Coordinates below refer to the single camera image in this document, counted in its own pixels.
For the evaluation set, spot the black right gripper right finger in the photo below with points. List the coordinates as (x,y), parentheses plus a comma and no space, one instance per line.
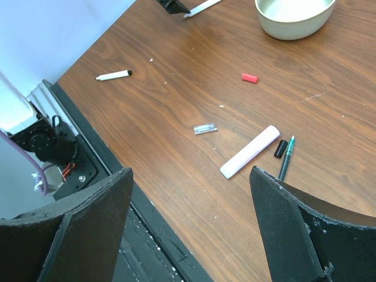
(308,239)

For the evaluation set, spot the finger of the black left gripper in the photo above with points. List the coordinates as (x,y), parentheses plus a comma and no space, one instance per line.
(174,7)

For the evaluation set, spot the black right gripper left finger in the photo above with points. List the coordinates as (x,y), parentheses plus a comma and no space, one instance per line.
(76,238)

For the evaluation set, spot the white red marker pen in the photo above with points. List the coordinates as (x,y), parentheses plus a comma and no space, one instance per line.
(200,8)

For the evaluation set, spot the pink highlighter pen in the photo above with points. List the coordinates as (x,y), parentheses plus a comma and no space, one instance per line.
(250,151)

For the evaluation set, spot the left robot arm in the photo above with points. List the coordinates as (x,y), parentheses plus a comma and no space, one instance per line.
(25,128)

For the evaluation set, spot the green pen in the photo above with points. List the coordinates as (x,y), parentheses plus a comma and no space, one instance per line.
(286,159)

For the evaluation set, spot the white black marker pen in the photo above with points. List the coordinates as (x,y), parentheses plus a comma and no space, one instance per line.
(114,75)

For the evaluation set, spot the black pen cap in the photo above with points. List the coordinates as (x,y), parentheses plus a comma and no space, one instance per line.
(282,146)

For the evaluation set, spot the red pen cap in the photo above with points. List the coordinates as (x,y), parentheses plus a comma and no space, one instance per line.
(249,78)

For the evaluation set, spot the clear pen cap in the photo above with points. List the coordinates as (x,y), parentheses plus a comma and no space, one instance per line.
(210,127)

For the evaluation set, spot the beige ceramic bowl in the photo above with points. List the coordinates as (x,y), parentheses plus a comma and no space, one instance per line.
(290,20)

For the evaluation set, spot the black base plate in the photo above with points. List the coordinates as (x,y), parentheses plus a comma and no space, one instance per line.
(149,249)

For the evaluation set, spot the aluminium frame rail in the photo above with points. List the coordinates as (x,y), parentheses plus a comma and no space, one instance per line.
(42,95)

